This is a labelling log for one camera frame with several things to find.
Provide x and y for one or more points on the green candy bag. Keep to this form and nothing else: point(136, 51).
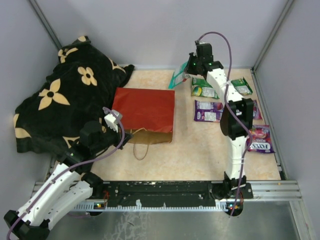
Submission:
point(242, 86)
point(201, 88)

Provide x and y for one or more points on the red paper bag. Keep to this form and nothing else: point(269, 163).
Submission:
point(147, 114)

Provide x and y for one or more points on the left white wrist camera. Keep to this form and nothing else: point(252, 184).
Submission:
point(111, 121)

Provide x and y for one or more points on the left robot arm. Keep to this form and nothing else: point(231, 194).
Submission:
point(70, 183)

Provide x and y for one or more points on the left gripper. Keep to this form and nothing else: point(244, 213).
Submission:
point(127, 136)

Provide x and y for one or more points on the teal mint candy bag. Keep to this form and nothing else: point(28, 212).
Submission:
point(179, 76)

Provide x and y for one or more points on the purple candy bag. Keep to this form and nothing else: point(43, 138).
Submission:
point(208, 111)
point(256, 111)

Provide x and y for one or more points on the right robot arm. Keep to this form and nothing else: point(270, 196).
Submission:
point(236, 119)

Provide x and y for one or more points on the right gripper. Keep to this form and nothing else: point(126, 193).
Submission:
point(191, 57)

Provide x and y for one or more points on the black floral blanket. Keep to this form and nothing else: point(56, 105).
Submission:
point(83, 82)

